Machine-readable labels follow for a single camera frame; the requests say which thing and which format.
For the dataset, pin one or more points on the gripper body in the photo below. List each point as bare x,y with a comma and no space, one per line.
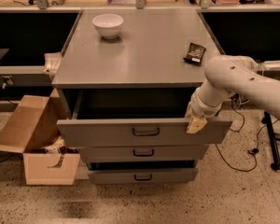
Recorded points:
201,108

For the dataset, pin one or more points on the grey top drawer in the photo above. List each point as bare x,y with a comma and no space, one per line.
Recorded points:
135,118

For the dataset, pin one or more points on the grey drawer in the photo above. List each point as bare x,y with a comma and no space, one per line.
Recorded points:
135,118
123,154
171,175

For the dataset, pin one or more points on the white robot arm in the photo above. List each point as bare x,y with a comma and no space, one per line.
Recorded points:
225,76

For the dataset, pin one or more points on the grey middle drawer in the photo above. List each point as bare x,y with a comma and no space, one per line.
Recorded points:
123,154

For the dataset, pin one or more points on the grey bottom drawer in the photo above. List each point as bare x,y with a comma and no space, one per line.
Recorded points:
171,175

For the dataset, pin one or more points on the grey drawer cabinet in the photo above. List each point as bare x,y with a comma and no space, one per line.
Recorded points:
148,54

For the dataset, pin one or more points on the open cardboard box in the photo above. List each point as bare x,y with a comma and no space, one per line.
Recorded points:
31,128

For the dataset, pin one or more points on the dark snack packet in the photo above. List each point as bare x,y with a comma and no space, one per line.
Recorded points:
195,54

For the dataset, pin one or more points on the black stand pole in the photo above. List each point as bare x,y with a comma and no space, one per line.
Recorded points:
274,148

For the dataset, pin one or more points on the white ceramic bowl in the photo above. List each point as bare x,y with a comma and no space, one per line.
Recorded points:
108,26

